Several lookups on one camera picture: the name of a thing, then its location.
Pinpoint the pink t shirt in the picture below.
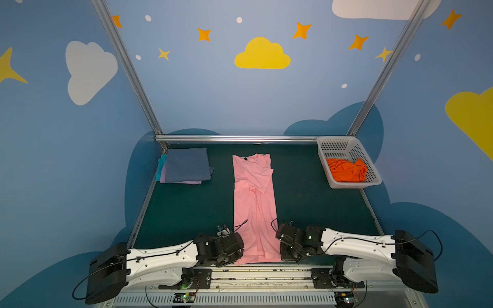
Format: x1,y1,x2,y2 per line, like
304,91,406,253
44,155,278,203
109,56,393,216
232,154,281,266

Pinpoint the white plastic laundry basket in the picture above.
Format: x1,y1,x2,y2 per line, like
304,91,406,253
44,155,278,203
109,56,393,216
317,136,382,189

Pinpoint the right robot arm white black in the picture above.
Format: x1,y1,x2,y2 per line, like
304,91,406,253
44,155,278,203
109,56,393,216
276,223,439,294

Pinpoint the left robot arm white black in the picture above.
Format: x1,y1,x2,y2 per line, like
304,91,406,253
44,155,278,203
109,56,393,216
82,232,245,305

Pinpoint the left green circuit board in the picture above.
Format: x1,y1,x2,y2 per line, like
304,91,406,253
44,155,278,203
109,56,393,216
172,293,196,305

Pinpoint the green circuit board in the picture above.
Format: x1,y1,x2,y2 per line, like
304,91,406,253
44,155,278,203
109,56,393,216
334,293,356,308
172,293,196,305

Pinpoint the right green circuit board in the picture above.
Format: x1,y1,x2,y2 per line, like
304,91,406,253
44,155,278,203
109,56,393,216
334,293,356,308

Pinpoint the orange t shirt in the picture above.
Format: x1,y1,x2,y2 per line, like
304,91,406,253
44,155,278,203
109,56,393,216
326,159,368,182

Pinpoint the folded lilac t shirt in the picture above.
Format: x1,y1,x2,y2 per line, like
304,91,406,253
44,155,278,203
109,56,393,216
157,166,202,185

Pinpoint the folded grey blue t shirt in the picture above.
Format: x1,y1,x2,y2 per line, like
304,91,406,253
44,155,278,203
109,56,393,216
165,148,214,182

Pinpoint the folded teal t shirt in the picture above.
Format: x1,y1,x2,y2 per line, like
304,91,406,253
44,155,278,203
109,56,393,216
155,154,167,182

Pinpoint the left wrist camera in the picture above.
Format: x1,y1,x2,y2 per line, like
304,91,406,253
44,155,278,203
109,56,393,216
217,225,231,237

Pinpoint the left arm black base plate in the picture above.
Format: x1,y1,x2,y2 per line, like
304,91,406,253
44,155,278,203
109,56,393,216
158,268,213,290

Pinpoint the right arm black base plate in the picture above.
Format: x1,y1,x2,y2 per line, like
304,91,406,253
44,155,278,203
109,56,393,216
311,268,365,289

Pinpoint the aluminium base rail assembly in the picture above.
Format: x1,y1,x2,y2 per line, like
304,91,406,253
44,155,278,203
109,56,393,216
99,264,427,307

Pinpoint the aluminium frame back crossbar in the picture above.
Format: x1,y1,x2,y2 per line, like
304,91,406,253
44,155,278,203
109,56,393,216
155,134,318,144

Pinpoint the aluminium frame right post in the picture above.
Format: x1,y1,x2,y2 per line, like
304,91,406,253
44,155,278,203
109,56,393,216
347,0,431,137

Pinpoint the aluminium frame post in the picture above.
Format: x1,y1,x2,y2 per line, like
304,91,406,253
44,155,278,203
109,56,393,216
91,0,163,137
347,0,431,137

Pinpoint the aluminium frame left post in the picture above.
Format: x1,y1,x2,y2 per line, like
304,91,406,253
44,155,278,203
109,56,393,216
91,0,163,137

